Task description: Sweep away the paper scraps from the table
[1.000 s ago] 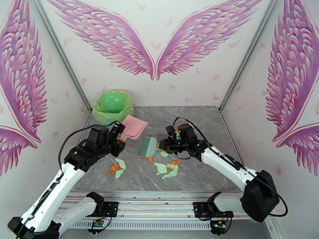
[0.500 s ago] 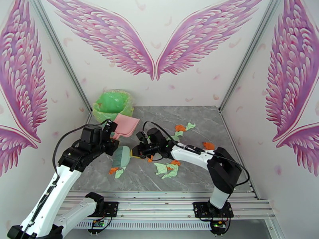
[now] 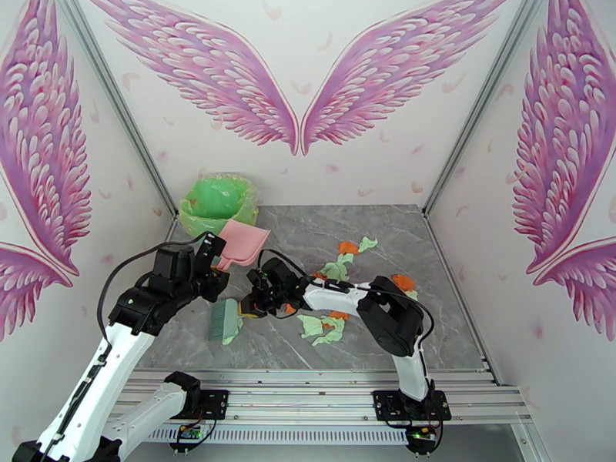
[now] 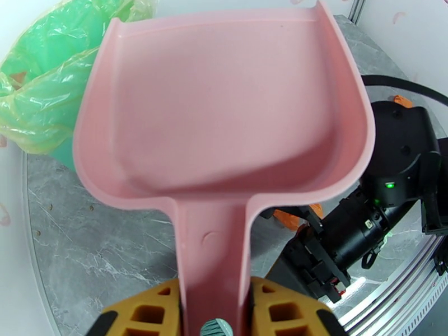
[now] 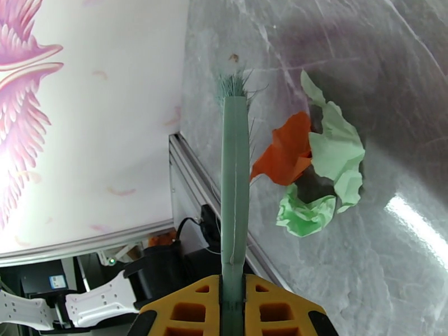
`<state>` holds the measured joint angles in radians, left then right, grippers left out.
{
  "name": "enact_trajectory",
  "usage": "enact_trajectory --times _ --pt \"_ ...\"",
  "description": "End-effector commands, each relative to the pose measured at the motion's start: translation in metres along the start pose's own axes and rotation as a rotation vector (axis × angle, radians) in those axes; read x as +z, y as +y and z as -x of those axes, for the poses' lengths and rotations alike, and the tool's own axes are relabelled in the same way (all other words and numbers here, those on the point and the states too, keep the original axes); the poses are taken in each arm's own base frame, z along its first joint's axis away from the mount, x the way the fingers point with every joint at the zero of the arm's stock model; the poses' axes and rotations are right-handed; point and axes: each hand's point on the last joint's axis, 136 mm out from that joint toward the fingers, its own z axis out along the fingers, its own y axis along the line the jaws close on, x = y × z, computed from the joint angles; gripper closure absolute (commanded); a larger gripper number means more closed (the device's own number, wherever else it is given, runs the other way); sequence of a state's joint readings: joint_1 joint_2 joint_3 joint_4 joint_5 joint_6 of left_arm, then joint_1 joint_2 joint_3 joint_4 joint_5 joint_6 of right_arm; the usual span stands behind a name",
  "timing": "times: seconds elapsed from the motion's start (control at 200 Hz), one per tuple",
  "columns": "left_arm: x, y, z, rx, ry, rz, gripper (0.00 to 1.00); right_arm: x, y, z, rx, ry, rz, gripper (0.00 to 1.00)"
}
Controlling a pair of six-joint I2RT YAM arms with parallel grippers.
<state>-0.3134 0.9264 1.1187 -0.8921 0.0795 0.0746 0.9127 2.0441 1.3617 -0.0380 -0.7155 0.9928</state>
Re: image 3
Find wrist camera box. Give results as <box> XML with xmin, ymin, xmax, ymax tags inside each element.
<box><xmin>194</xmin><ymin>232</ymin><xmax>228</xmax><ymax>270</ymax></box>
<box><xmin>259</xmin><ymin>256</ymin><xmax>293</xmax><ymax>286</ymax></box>

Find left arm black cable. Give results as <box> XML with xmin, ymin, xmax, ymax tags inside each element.
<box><xmin>95</xmin><ymin>230</ymin><xmax>216</xmax><ymax>354</ymax></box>

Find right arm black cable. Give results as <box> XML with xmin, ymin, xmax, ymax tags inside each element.
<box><xmin>257</xmin><ymin>248</ymin><xmax>436</xmax><ymax>354</ymax></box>

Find green hand brush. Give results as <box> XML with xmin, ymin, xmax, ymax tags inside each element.
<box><xmin>207</xmin><ymin>297</ymin><xmax>246</xmax><ymax>343</ymax></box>

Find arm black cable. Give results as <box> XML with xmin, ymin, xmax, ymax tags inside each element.
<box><xmin>257</xmin><ymin>248</ymin><xmax>436</xmax><ymax>354</ymax></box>
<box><xmin>95</xmin><ymin>230</ymin><xmax>216</xmax><ymax>354</ymax></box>

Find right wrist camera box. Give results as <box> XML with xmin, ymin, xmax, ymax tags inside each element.
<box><xmin>259</xmin><ymin>256</ymin><xmax>293</xmax><ymax>286</ymax></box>

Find small circuit board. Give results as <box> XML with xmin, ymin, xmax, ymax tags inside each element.
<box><xmin>403</xmin><ymin>423</ymin><xmax>442</xmax><ymax>453</ymax></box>
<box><xmin>167</xmin><ymin>423</ymin><xmax>213</xmax><ymax>455</ymax></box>

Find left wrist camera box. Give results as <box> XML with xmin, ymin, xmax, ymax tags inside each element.
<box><xmin>194</xmin><ymin>232</ymin><xmax>228</xmax><ymax>270</ymax></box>

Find aluminium frame post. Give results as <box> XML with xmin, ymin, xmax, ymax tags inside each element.
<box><xmin>422</xmin><ymin>0</ymin><xmax>548</xmax><ymax>219</ymax></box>
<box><xmin>54</xmin><ymin>0</ymin><xmax>180</xmax><ymax>220</ymax></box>

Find white slotted cable duct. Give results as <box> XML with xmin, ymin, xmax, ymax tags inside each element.
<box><xmin>144</xmin><ymin>424</ymin><xmax>416</xmax><ymax>446</ymax></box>

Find yellow plastic bin liner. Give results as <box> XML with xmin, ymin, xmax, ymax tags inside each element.
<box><xmin>179</xmin><ymin>172</ymin><xmax>260</xmax><ymax>238</ymax></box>

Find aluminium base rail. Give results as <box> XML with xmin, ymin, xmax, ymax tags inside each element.
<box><xmin>103</xmin><ymin>369</ymin><xmax>535</xmax><ymax>424</ymax></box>

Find pink plastic dustpan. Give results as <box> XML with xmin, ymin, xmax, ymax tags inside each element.
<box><xmin>216</xmin><ymin>218</ymin><xmax>272</xmax><ymax>273</ymax></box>

